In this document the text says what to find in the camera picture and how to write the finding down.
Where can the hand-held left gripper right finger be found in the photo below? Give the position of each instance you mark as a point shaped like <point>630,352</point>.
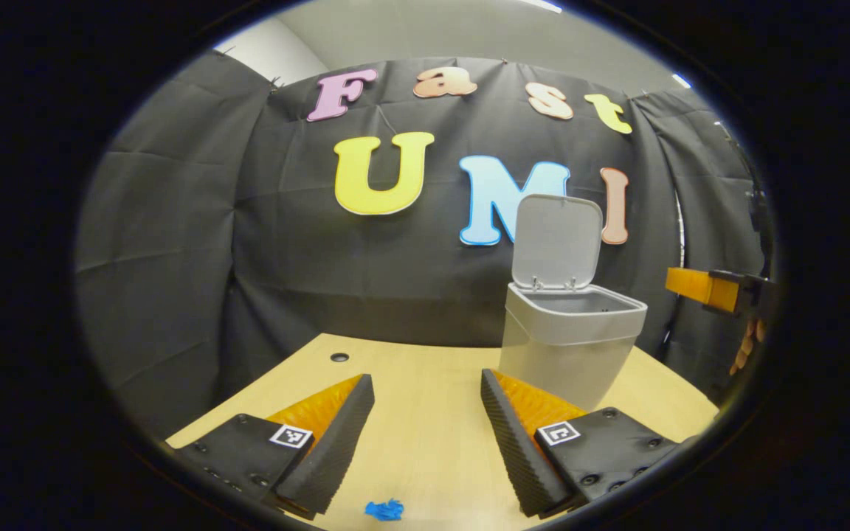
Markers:
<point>517,450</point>

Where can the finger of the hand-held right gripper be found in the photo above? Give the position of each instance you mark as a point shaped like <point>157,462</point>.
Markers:
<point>698,286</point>

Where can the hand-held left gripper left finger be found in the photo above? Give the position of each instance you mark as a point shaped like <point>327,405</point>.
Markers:
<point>336,450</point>

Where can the blue paper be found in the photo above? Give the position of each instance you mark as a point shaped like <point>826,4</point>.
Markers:
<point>384,509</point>

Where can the white desktop garbage bin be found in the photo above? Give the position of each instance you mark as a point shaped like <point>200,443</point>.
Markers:
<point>565,346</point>

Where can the wooden desktop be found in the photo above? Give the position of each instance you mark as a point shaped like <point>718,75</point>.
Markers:
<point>425,413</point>

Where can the black backdrop cloth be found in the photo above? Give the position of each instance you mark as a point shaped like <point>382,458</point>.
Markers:
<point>285,258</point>

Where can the small ceiling light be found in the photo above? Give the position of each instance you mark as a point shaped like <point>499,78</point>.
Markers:
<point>682,80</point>

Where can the large ceiling light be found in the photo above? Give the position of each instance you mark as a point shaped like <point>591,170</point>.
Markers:
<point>541,5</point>

